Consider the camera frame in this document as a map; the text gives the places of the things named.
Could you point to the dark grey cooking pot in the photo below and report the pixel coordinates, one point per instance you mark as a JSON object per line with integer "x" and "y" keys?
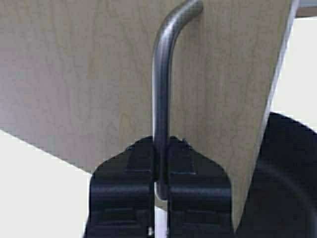
{"x": 282, "y": 199}

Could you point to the wooden cabinet door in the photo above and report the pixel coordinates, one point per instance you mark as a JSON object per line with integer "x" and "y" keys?
{"x": 75, "y": 77}

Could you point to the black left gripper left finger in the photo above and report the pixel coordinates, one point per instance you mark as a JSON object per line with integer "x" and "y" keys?
{"x": 121, "y": 194}

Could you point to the metal cabinet handle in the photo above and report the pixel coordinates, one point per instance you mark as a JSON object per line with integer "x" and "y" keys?
{"x": 162, "y": 58}

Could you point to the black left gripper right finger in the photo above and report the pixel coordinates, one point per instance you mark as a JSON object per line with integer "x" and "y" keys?
{"x": 199, "y": 194}

